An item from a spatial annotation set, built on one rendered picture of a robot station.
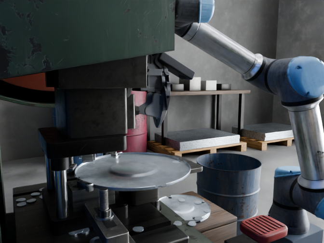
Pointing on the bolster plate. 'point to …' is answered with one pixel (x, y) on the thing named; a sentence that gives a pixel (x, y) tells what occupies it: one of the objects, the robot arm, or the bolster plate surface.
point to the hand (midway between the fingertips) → (160, 122)
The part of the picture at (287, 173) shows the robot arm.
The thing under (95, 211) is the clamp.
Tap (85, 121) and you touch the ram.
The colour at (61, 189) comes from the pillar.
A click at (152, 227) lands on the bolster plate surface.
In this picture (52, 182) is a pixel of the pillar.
